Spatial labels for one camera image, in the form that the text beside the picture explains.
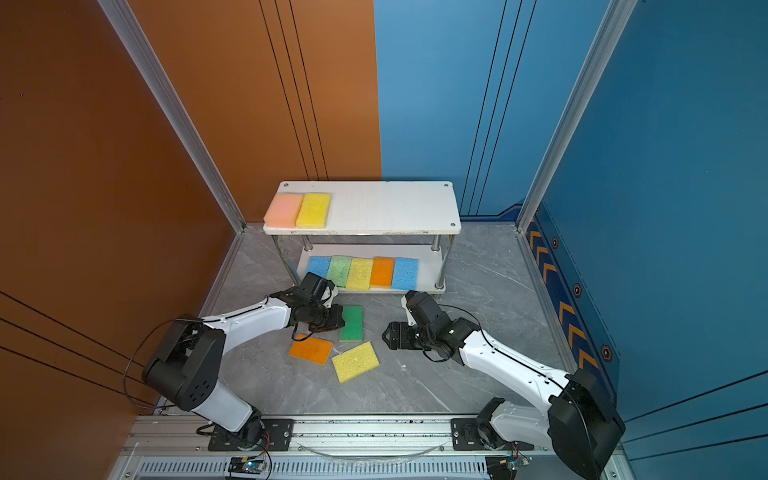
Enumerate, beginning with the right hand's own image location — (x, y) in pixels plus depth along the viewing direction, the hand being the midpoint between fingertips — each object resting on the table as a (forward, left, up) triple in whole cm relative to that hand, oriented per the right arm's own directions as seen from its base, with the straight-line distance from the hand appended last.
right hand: (390, 338), depth 80 cm
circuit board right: (-27, -27, -12) cm, 40 cm away
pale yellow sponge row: (+22, +10, -1) cm, 24 cm away
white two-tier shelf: (+25, +1, +24) cm, 35 cm away
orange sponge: (+1, +23, -8) cm, 24 cm away
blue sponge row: (+23, -5, -2) cm, 24 cm away
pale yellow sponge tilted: (-3, +10, -9) cm, 14 cm away
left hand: (+9, +13, -6) cm, 17 cm away
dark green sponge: (+8, +12, -8) cm, 16 cm away
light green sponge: (+24, +17, -1) cm, 30 cm away
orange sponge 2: (+24, +3, -2) cm, 24 cm away
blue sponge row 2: (+26, +24, -1) cm, 35 cm away
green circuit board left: (-27, +34, -11) cm, 45 cm away
